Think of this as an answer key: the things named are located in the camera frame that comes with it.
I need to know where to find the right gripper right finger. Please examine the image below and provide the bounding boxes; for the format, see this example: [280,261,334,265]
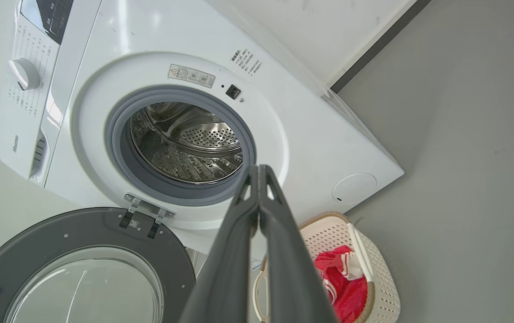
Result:
[259,165,338,323]

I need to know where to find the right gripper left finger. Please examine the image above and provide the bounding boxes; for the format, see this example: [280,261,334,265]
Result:
[180,165,260,323]

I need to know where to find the round black glass washer door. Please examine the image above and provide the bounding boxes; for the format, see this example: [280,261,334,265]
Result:
[0,207,196,323]

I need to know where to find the metal door hinge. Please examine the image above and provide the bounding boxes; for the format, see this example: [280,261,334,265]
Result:
[119,193,176,239]

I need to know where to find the white front-load washing machine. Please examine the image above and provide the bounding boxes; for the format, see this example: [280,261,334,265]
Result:
[0,0,404,270]

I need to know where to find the red garment with white stripes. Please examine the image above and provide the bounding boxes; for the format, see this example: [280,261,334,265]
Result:
[314,245,369,323]

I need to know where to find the cream perforated laundry basket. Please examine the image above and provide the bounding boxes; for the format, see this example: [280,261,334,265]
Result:
[252,211,401,323]

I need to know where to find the round white filter cover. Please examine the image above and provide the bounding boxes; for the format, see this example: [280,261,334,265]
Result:
[332,173,378,205]

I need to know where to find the steel washer drum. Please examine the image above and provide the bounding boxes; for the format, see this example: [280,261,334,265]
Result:
[130,102,244,183]

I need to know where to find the grey warning sticker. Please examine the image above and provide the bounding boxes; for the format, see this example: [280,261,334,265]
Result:
[168,64,216,88]

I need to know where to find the white control knob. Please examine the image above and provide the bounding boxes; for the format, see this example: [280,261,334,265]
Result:
[9,58,41,91]

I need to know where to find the black control display panel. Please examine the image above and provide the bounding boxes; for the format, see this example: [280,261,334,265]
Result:
[20,0,74,44]

